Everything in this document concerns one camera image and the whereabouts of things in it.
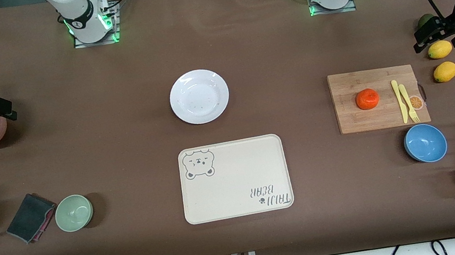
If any orange fruit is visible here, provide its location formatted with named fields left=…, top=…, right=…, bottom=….
left=354, top=87, right=381, bottom=112

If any white round plate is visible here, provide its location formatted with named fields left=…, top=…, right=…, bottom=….
left=166, top=65, right=234, bottom=129

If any dark green avocado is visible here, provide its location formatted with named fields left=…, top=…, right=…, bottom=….
left=415, top=13, right=438, bottom=30

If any yellow lemon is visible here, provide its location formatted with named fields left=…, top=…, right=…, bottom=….
left=432, top=60, right=455, bottom=84
left=427, top=39, right=454, bottom=61

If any yellow plastic fork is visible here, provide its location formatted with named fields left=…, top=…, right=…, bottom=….
left=398, top=82, right=421, bottom=125

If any toy orange slice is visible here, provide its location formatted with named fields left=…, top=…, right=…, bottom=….
left=408, top=94, right=426, bottom=112

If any yellow plastic knife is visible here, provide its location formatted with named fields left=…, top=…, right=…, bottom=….
left=391, top=78, right=410, bottom=125

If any blue bowl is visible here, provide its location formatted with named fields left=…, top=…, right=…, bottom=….
left=401, top=120, right=450, bottom=167

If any bamboo cutting board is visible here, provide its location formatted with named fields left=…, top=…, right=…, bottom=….
left=327, top=61, right=432, bottom=137

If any dark grey folded cloth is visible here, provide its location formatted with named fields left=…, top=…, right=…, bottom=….
left=1, top=189, right=62, bottom=247

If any pale green bowl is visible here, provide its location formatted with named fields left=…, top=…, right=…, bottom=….
left=52, top=192, right=96, bottom=235

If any brown table cover sheet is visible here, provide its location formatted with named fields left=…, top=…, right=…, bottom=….
left=0, top=0, right=455, bottom=255

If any cream bear print tray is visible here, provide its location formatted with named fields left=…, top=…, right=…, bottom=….
left=174, top=132, right=296, bottom=226

